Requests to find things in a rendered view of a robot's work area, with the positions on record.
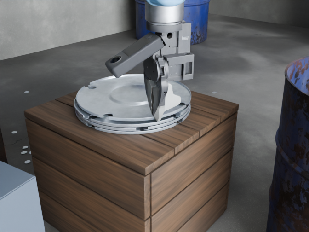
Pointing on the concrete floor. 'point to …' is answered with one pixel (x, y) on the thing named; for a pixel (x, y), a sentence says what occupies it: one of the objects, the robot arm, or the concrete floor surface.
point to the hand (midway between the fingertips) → (154, 116)
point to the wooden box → (133, 170)
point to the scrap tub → (292, 155)
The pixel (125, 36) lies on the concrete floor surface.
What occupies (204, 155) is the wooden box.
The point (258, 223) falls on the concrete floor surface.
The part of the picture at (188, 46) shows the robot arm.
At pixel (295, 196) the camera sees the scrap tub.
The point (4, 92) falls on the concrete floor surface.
